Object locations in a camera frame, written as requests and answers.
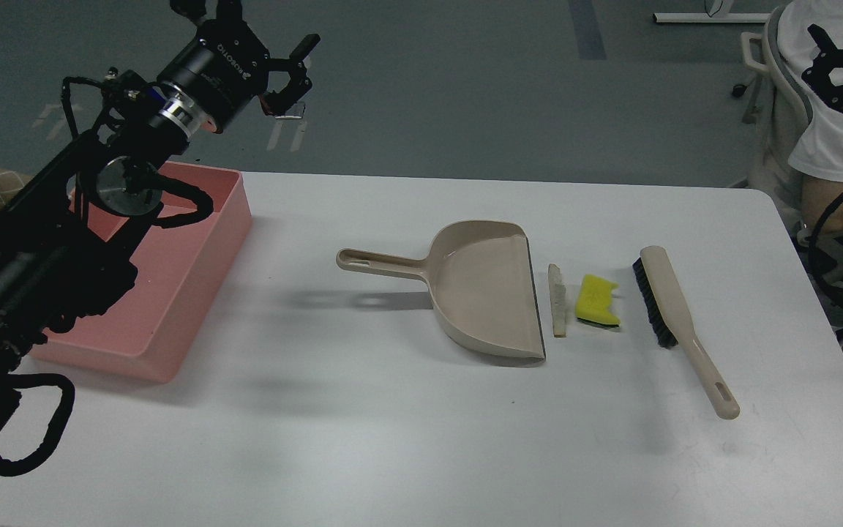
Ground beige plastic dustpan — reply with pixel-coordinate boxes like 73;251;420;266
337;220;546;362

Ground white desk leg base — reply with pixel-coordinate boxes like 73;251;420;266
651;1;771;26

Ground grey floor plate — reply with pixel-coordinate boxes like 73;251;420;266
274;101;307;120

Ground yellow sponge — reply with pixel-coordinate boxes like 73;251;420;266
574;274;621;328

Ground pink plastic bin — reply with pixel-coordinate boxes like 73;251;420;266
30;162;253;383

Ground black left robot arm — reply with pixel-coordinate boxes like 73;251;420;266
0;1;321;477

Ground person in white shirt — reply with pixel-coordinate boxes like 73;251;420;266
787;0;843;235

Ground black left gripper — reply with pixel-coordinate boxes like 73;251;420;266
156;0;321;135

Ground white office chair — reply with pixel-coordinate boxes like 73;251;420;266
747;1;843;238

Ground beige hand brush black bristles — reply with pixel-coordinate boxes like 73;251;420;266
632;244;741;420

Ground white bread slice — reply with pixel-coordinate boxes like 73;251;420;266
547;263;566;338

